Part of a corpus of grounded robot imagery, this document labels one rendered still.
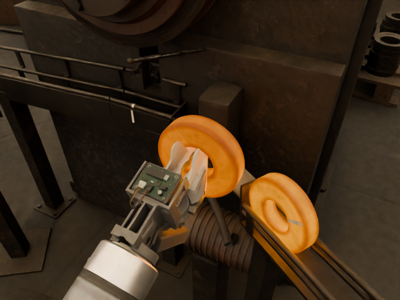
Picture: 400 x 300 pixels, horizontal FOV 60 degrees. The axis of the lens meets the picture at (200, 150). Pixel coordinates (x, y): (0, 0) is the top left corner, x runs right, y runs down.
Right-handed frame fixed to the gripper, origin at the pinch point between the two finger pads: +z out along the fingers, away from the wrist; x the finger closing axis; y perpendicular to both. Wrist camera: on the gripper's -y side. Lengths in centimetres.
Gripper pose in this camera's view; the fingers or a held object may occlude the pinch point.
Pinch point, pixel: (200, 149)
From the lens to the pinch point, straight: 58.4
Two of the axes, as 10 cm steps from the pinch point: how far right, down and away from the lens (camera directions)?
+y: -1.2, -5.6, -8.2
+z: 4.5, -7.7, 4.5
